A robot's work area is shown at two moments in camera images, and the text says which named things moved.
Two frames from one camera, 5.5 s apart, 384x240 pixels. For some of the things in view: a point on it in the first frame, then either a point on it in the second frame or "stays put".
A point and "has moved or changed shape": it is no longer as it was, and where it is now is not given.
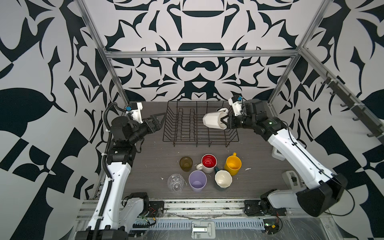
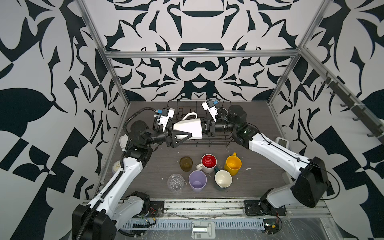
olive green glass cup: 186,163 stays put
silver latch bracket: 203,230 stays put
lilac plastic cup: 197,180 stays put
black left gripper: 155,125 to 169,138
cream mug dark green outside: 223,178 stays put
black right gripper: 231,123 to 213,128
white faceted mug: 213,119 has moved or changed shape
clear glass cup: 175,182 stays put
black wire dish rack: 183,123 stays put
